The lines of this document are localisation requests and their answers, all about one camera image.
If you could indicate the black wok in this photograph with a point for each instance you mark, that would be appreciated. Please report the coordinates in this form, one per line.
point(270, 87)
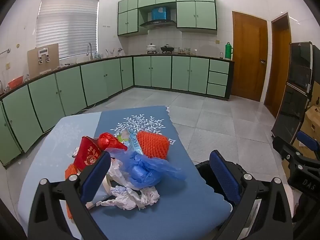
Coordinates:
point(166, 48)

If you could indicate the wide wooden door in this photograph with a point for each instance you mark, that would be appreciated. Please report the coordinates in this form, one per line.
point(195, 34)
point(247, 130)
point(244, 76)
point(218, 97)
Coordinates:
point(247, 60)

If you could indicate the red paper packet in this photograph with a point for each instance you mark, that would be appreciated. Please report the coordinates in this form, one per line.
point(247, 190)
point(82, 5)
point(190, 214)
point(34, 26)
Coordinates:
point(87, 155)

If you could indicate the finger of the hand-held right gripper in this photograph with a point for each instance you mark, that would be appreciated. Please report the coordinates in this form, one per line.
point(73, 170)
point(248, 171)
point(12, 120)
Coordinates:
point(282, 146)
point(308, 141)

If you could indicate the red plastic wrapper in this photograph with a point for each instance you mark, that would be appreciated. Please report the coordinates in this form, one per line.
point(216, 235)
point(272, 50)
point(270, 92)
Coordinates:
point(107, 140)

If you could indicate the white striped cloth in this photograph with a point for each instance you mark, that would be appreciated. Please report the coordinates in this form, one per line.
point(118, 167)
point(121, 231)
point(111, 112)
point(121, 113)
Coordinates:
point(290, 197)

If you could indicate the white cooking pot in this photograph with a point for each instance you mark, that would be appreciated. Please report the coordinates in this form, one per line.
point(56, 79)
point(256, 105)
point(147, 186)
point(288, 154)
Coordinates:
point(151, 48)

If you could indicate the light blue tablecloth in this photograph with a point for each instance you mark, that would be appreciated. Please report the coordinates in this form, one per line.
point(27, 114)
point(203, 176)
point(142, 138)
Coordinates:
point(62, 135)

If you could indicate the blue plastic bag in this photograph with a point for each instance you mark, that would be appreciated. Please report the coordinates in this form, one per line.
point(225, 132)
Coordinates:
point(142, 170)

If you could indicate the white tissue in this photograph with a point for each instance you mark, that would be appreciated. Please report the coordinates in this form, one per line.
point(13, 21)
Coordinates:
point(130, 200)

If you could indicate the large orange foam net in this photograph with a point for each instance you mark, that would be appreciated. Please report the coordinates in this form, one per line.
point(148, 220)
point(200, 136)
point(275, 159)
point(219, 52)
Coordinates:
point(152, 145)

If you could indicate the black trash bin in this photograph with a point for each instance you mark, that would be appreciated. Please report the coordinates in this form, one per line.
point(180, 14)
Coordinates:
point(205, 170)

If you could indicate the metal towel bar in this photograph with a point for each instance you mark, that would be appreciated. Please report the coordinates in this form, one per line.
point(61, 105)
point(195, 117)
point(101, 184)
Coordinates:
point(6, 50)

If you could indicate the green cabinets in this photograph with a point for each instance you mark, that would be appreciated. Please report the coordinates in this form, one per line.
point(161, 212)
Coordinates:
point(155, 71)
point(195, 15)

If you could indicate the green upper cabinets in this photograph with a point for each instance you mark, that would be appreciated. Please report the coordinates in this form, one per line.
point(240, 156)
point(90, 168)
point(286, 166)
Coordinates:
point(195, 15)

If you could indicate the orange basin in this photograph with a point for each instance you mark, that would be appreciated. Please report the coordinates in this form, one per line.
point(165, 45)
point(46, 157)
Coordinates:
point(15, 82)

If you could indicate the metal faucet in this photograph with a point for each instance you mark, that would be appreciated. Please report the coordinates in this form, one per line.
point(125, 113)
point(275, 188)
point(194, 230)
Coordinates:
point(89, 48)

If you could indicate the light blue milk carton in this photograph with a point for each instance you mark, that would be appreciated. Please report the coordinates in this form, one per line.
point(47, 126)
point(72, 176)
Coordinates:
point(135, 143)

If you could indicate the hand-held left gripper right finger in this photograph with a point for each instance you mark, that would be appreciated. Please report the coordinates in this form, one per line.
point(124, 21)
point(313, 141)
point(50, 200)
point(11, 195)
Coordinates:
point(223, 177)

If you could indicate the green lower cabinets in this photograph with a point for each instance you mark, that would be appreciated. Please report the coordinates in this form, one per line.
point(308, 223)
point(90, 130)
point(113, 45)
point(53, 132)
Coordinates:
point(155, 71)

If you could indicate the green thermos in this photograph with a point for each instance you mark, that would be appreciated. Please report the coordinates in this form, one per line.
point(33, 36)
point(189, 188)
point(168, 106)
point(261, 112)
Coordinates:
point(228, 51)

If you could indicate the white window blinds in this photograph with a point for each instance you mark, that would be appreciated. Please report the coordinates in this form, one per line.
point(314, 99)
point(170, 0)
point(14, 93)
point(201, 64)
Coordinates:
point(67, 27)

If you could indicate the narrow wooden door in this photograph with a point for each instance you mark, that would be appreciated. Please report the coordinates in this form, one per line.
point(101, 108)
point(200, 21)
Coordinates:
point(280, 67)

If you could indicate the cardboard box with white device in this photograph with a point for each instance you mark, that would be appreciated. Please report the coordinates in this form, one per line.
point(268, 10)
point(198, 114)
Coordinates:
point(35, 65)

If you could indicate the black glass cabinet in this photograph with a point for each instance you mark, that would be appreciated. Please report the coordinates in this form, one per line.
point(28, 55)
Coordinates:
point(292, 100)

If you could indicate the blue tree print table mat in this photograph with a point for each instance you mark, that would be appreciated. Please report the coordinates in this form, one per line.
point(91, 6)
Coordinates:
point(155, 220)

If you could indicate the black range hood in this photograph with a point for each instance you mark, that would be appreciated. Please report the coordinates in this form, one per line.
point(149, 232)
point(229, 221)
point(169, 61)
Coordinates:
point(157, 23)

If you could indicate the small orange foam net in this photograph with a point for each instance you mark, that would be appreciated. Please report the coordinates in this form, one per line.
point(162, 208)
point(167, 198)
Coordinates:
point(70, 170)

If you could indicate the small white wrapper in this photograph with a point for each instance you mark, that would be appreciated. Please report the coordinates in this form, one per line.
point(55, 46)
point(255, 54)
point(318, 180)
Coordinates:
point(75, 153)

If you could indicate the large cardboard box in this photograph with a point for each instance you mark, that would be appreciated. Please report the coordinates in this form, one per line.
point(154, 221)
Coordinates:
point(312, 120)

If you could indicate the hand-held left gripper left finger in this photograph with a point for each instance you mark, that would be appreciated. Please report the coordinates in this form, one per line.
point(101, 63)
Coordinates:
point(96, 177)

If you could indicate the white plastic bag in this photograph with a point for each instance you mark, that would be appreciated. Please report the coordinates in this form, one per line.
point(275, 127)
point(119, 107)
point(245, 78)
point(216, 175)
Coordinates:
point(117, 172)

